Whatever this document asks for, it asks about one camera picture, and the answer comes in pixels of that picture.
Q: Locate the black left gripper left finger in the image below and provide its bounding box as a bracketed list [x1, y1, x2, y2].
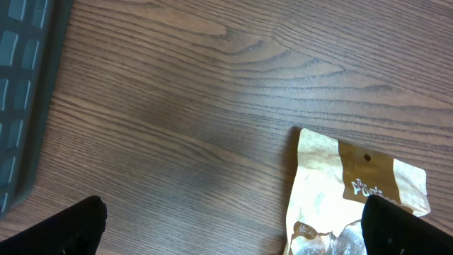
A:
[1, 195, 107, 255]

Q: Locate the grey plastic mesh basket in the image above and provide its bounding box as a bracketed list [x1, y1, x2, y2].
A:
[1, 0, 73, 217]

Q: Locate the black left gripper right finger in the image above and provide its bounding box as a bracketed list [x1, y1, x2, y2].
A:
[361, 195, 452, 255]

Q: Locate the beige snack pouch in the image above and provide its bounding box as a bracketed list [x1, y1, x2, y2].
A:
[284, 128, 430, 254]

